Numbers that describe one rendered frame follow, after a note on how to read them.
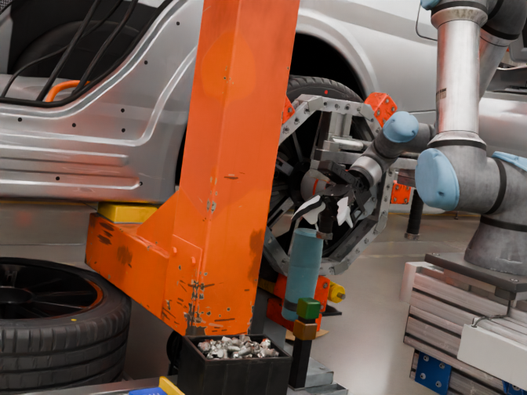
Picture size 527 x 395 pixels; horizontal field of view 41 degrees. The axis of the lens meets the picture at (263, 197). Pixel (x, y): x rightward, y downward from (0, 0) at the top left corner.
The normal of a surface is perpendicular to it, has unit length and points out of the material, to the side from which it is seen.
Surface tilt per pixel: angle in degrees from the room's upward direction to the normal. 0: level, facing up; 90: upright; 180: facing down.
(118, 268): 90
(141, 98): 90
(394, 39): 90
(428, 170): 97
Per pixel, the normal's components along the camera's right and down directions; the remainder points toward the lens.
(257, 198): 0.57, 0.19
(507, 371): -0.79, -0.04
